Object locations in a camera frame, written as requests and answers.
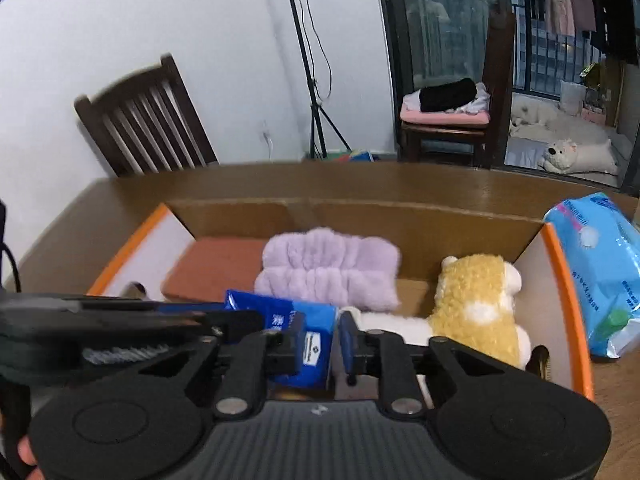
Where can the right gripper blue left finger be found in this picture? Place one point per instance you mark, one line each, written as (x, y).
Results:
(251, 363)

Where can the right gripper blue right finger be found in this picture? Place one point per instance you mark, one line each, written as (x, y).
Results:
(385, 356)

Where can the blue tissue pack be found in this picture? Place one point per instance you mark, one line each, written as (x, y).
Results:
(319, 323)

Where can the purple fluffy cloth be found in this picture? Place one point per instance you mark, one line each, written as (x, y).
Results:
(327, 267)

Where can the yellow white plush toy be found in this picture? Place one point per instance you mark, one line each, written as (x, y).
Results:
(473, 305)

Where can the cardboard box with orange edges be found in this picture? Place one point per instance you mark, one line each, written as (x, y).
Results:
(546, 306)

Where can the colourful bag on floor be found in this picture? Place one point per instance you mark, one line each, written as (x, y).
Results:
(351, 156)

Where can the dark wooden slatted chair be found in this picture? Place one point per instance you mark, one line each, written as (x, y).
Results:
(146, 123)

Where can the pink seat cushion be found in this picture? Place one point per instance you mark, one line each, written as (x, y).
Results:
(416, 117)

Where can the dark wooden chair with cushion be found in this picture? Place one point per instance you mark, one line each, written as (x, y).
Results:
(497, 77)

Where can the blue wet wipes pack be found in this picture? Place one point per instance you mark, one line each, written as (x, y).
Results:
(601, 248)

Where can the black cloth on chair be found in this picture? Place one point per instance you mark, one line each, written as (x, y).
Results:
(447, 96)

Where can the white cloth on chair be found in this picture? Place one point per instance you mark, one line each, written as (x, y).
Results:
(481, 102)

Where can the white polar bear plush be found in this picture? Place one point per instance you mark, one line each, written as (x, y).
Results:
(568, 157)

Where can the white planter pot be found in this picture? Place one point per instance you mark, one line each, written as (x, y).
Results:
(572, 97)

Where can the hanging black coat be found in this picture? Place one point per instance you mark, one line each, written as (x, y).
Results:
(615, 34)

